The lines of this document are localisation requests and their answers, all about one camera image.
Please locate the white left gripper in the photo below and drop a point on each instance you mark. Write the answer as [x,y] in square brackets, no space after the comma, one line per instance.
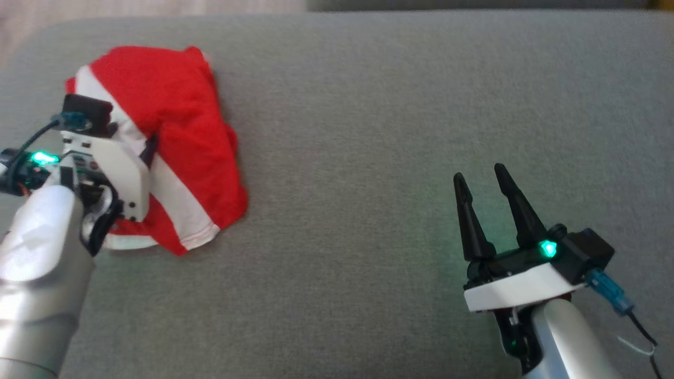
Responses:
[121,173]

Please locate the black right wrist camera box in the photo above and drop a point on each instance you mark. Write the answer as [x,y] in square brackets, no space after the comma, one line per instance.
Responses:
[587,252]

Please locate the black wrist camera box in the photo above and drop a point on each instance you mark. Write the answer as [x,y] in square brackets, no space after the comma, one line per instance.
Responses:
[89,113]
[587,252]

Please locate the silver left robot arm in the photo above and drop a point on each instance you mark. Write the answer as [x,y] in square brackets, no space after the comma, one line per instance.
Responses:
[37,263]

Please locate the yellow sofa backrest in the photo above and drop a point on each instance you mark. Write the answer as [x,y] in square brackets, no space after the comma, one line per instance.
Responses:
[663,3]

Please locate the red shorts with white stripe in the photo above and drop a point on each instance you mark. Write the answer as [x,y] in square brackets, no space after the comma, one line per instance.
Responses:
[184,116]

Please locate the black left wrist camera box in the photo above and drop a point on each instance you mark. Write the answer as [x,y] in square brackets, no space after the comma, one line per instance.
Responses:
[89,113]

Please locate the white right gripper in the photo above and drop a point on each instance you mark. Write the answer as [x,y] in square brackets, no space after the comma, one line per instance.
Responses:
[518,287]

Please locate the yellow and grey sofa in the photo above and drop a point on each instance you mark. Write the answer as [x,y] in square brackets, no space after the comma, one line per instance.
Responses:
[368,237]

